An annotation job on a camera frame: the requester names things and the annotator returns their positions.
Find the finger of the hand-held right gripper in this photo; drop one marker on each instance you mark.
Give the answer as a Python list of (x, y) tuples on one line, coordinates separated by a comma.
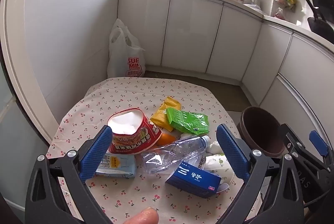
[(318, 143), (287, 135)]

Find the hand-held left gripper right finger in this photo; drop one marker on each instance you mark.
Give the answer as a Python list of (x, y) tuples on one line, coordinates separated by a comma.
[(232, 152)]

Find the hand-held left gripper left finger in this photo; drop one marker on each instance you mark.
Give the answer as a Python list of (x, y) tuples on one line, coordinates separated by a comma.
[(96, 153)]

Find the white tissue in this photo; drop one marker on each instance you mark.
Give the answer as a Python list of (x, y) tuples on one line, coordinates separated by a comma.
[(215, 147)]

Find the brown trash bin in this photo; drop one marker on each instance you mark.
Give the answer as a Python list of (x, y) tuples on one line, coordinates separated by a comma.
[(258, 130)]

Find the red instant noodle bowl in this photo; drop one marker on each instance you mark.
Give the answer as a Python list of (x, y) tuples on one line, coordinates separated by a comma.
[(135, 140)]

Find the blue cardboard box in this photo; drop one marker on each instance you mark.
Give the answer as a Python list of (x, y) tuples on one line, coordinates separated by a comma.
[(190, 178)]

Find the green snack packet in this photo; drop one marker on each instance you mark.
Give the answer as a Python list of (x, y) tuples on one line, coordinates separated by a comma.
[(188, 120)]

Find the clear plastic water bottle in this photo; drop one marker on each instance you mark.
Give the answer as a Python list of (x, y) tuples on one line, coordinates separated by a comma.
[(169, 156)]

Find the orange peel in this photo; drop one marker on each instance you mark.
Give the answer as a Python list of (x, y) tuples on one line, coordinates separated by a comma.
[(167, 139)]

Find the yellow snack packet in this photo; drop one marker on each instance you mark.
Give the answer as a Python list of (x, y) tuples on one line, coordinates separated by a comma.
[(161, 114)]

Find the person's left hand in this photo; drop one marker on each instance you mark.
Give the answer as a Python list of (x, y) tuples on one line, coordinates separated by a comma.
[(143, 217)]

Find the cherry print tablecloth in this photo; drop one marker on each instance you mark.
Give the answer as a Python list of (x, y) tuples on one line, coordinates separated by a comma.
[(125, 98)]

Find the brown floor mat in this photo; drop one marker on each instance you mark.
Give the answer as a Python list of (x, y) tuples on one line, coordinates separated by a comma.
[(182, 77)]

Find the white plastic shopping bag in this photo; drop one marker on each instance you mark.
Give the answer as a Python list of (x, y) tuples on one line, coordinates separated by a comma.
[(125, 56)]

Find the black wok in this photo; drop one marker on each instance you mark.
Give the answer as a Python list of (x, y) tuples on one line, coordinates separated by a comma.
[(321, 28)]

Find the red packet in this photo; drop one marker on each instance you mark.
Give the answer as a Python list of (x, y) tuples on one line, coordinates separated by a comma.
[(279, 13)]

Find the white kitchen cabinets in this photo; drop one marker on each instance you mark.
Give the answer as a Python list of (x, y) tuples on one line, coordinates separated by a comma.
[(193, 30)]

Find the wall rack with packets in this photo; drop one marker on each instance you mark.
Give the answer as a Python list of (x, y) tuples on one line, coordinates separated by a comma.
[(285, 0)]

